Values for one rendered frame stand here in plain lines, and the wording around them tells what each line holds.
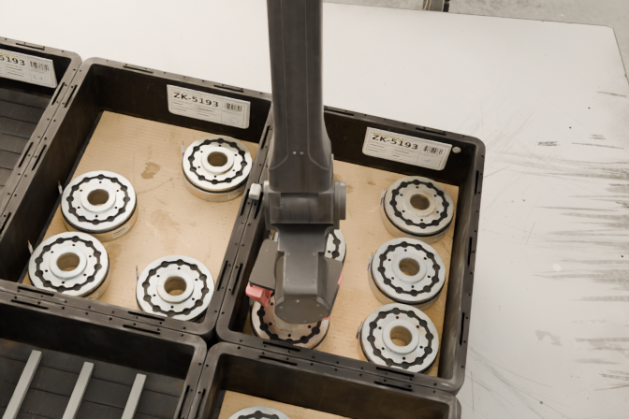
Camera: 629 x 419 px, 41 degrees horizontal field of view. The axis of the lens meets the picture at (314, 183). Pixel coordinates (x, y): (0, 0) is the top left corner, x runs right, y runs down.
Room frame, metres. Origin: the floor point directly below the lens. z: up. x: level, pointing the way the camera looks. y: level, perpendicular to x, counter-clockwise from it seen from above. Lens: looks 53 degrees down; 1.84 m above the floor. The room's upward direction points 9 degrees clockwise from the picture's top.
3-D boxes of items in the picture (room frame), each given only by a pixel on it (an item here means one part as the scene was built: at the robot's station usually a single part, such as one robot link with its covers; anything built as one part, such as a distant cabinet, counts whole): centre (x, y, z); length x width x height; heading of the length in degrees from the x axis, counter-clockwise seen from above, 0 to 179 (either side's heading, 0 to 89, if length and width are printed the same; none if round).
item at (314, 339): (0.52, 0.00, 0.86); 0.10 x 0.10 x 0.01
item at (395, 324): (0.52, -0.14, 0.86); 0.05 x 0.05 x 0.01
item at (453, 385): (0.63, -0.07, 0.92); 0.40 x 0.30 x 0.02; 176
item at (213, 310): (0.65, 0.23, 0.92); 0.40 x 0.30 x 0.02; 176
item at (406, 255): (0.62, -0.15, 0.86); 0.05 x 0.05 x 0.01
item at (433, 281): (0.62, -0.15, 0.86); 0.10 x 0.10 x 0.01
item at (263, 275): (0.53, 0.00, 0.98); 0.10 x 0.07 x 0.07; 81
